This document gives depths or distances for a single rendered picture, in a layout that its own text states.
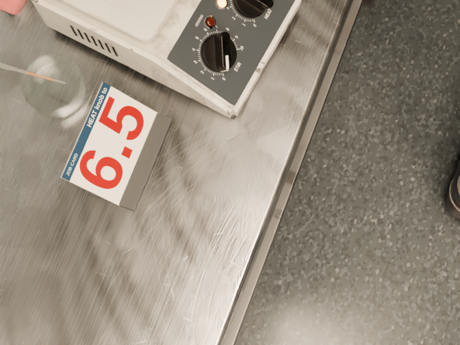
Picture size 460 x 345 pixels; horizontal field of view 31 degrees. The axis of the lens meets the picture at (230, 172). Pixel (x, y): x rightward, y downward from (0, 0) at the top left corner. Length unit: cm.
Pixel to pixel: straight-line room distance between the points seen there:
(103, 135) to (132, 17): 11
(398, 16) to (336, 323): 58
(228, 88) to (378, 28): 92
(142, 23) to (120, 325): 25
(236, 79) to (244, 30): 4
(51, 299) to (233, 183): 18
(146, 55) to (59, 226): 17
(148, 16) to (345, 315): 88
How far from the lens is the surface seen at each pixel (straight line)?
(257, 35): 74
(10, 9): 36
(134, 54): 72
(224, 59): 70
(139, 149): 74
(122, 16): 70
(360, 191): 151
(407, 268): 149
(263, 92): 76
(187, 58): 71
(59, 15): 74
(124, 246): 73
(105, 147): 73
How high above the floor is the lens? 146
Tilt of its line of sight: 75 degrees down
